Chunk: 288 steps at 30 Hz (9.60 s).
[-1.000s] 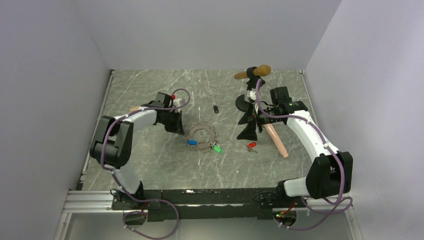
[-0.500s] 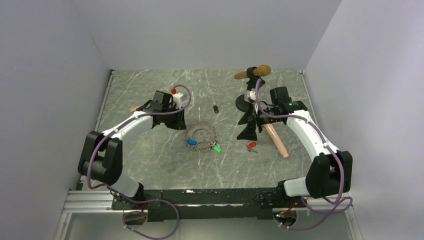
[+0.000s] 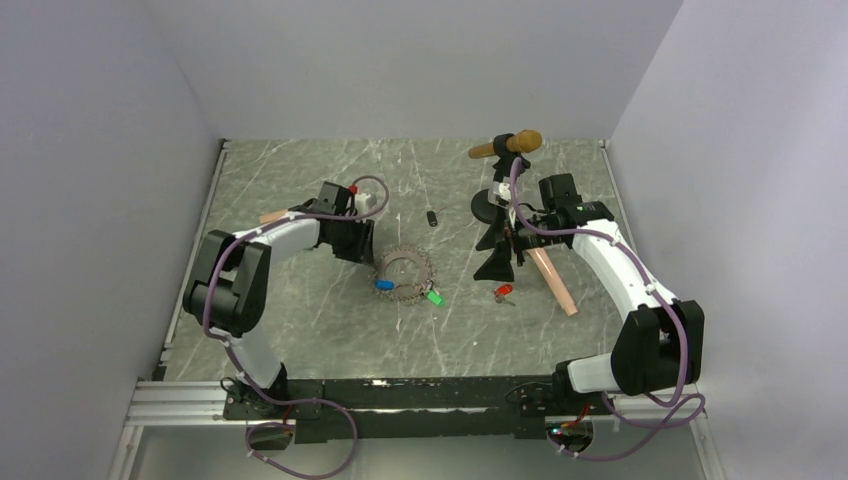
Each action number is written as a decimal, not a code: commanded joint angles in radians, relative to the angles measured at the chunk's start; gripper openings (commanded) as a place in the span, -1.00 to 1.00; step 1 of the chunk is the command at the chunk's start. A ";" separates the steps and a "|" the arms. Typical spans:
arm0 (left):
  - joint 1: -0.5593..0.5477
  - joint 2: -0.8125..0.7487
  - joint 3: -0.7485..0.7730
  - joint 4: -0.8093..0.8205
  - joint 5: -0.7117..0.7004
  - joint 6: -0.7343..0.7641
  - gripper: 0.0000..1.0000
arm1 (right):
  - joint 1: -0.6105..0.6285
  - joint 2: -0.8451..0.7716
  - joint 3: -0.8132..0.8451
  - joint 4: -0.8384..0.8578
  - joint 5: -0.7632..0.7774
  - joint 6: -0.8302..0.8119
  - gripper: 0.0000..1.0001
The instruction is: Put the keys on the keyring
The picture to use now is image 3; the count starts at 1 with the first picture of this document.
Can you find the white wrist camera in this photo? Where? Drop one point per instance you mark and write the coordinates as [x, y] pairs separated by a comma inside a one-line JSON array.
[[361, 202], [500, 194]]

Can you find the black microphone stand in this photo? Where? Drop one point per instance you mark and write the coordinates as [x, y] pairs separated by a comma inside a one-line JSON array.
[[487, 202]]

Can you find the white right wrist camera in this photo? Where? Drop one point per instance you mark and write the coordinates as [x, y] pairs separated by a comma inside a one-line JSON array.
[[500, 194]]

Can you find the red tag key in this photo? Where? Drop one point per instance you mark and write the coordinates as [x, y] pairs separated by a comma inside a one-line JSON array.
[[501, 294]]

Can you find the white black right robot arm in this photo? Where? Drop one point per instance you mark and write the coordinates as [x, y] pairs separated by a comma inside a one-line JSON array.
[[660, 342]]

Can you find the green tag key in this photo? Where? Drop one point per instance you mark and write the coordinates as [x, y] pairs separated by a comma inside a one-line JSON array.
[[434, 296]]

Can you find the black tag key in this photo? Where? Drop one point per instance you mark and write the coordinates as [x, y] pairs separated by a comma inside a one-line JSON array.
[[432, 219]]

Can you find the gold microphone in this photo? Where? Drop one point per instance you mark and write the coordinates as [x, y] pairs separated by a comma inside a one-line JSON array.
[[526, 141]]

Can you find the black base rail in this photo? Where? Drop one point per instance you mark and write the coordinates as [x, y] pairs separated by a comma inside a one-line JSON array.
[[522, 407]]

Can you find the blue tag key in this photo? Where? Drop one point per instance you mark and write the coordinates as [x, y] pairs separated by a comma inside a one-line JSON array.
[[384, 285]]

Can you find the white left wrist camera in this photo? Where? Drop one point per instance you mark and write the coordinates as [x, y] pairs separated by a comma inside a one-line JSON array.
[[361, 202]]

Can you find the tan wooden block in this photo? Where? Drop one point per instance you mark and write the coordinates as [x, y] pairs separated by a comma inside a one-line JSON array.
[[270, 217]]

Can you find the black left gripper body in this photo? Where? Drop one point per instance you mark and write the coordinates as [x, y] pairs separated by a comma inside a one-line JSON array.
[[341, 246]]

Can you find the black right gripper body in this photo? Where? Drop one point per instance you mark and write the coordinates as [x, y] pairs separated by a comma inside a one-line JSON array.
[[526, 239]]

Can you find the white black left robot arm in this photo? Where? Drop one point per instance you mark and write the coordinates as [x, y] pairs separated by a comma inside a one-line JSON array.
[[227, 288]]

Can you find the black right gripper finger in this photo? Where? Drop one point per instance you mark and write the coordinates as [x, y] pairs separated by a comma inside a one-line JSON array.
[[498, 266], [496, 231]]

